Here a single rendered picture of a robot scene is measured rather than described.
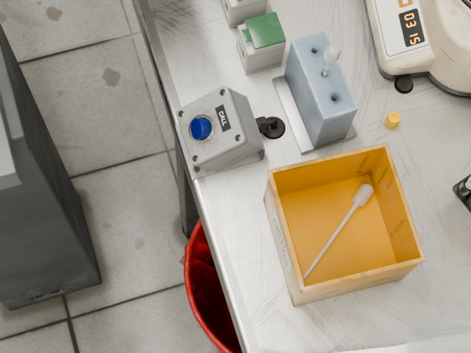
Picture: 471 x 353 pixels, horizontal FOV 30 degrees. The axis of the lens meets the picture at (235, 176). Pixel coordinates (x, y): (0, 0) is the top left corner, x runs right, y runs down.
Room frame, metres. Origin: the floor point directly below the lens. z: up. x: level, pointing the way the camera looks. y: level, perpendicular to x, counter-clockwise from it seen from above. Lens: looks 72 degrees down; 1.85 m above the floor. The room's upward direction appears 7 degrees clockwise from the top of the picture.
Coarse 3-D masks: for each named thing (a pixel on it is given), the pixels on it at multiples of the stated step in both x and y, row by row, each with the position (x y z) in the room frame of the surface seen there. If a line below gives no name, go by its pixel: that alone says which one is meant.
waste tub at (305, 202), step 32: (320, 160) 0.32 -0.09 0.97; (352, 160) 0.33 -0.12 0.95; (384, 160) 0.33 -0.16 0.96; (288, 192) 0.31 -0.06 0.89; (320, 192) 0.32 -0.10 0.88; (352, 192) 0.32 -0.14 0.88; (384, 192) 0.31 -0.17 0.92; (288, 224) 0.27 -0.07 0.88; (320, 224) 0.28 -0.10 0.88; (352, 224) 0.28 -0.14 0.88; (384, 224) 0.29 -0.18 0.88; (288, 256) 0.22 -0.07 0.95; (352, 256) 0.24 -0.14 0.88; (384, 256) 0.25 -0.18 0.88; (416, 256) 0.23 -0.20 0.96; (288, 288) 0.20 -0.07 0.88; (320, 288) 0.19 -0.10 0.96; (352, 288) 0.20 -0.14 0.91
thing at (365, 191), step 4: (364, 184) 0.33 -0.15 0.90; (368, 184) 0.33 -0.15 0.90; (360, 188) 0.32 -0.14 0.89; (364, 188) 0.32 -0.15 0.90; (368, 188) 0.32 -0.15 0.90; (372, 188) 0.32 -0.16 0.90; (356, 192) 0.32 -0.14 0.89; (360, 192) 0.32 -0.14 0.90; (364, 192) 0.32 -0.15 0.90; (368, 192) 0.32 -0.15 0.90; (372, 192) 0.32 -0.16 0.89; (356, 196) 0.31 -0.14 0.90; (360, 196) 0.31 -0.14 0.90; (364, 196) 0.31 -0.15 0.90; (368, 196) 0.31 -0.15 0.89; (352, 200) 0.31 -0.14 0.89; (356, 200) 0.31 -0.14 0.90; (360, 200) 0.31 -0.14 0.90; (364, 200) 0.31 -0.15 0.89; (360, 204) 0.30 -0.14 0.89; (364, 204) 0.30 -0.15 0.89
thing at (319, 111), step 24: (312, 48) 0.45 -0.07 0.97; (288, 72) 0.45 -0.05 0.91; (312, 72) 0.42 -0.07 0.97; (336, 72) 0.42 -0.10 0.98; (288, 96) 0.43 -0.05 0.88; (312, 96) 0.40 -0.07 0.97; (336, 96) 0.40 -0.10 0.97; (288, 120) 0.40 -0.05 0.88; (312, 120) 0.38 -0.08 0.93; (336, 120) 0.37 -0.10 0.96; (312, 144) 0.37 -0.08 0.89
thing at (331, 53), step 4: (332, 44) 0.42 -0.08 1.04; (336, 44) 0.42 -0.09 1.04; (328, 48) 0.42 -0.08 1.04; (332, 48) 0.42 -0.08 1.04; (336, 48) 0.42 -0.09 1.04; (340, 48) 0.42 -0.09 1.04; (324, 52) 0.42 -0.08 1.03; (328, 52) 0.42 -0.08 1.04; (332, 52) 0.42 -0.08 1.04; (336, 52) 0.42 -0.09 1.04; (340, 52) 0.42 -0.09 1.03; (324, 56) 0.42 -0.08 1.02; (328, 56) 0.41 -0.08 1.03; (332, 56) 0.41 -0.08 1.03; (336, 56) 0.42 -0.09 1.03; (328, 60) 0.41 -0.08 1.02; (332, 60) 0.41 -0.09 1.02; (336, 60) 0.42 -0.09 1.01
